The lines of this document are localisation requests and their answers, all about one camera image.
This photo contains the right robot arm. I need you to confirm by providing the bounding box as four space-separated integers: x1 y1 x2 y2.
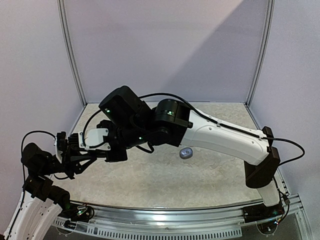
98 85 280 218

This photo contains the right aluminium frame post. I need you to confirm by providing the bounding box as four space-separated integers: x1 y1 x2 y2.
245 0 275 108

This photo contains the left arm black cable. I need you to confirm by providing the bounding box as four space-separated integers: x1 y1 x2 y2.
19 129 73 180

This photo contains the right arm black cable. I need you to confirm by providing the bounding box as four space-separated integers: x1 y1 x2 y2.
82 92 306 166

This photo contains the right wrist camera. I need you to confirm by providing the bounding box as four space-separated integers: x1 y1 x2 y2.
68 128 111 151

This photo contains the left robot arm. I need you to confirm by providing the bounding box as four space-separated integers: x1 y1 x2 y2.
0 142 107 240

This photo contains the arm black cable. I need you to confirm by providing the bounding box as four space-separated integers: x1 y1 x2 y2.
82 92 306 166
19 129 73 180

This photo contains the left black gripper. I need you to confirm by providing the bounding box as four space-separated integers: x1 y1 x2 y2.
38 141 97 179

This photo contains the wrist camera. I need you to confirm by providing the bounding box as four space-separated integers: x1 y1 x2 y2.
68 128 111 151
54 131 68 163

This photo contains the purple charging case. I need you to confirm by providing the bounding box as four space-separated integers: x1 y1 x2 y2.
179 147 193 160

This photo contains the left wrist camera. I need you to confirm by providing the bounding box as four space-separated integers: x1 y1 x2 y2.
54 131 68 163

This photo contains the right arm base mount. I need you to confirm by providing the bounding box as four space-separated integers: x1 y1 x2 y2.
242 199 291 225

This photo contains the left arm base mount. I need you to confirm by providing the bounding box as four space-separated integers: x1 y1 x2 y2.
57 201 95 223

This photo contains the aluminium front rail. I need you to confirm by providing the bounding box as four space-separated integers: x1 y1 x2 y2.
44 195 312 240

